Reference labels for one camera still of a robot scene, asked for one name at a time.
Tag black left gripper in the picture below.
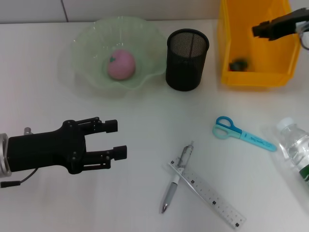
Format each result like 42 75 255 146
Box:
8 116 128 174

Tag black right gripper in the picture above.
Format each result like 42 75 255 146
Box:
252 7 309 42

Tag green plastic wrapper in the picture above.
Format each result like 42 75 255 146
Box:
228 57 250 72

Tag pink peach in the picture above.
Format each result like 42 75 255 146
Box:
107 49 136 81

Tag white grey ballpoint pen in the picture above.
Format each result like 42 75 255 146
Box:
161 141 195 215

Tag blue scissors with sheath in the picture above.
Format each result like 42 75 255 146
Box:
212 116 278 153

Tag transparent plastic ruler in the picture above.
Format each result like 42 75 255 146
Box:
167 159 247 229

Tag clear water bottle green label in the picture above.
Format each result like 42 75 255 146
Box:
276 117 309 187

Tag black mesh pen holder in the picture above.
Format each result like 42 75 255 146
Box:
166 29 210 92

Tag green glass fruit plate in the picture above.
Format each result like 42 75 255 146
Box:
69 16 168 95

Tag yellow plastic bin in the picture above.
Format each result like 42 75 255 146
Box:
218 0 302 88

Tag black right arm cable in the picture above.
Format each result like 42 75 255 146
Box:
295 21 309 51

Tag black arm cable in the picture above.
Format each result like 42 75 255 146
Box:
295 21 309 51
0 127 39 189

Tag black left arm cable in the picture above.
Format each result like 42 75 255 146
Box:
0 127 39 189

